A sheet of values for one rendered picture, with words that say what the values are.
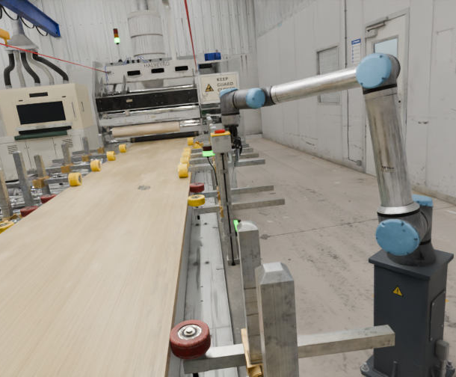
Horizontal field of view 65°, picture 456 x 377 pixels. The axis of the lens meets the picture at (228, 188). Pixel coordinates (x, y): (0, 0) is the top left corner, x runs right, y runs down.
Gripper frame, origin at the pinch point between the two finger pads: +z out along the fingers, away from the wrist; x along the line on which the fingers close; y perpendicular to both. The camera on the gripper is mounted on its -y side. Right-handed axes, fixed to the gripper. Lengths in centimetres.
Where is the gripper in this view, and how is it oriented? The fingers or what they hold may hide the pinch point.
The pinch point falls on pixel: (234, 163)
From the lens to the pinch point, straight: 184.3
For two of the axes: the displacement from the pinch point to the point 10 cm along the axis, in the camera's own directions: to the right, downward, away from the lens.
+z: 0.9, 9.6, 2.5
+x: 9.9, -1.1, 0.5
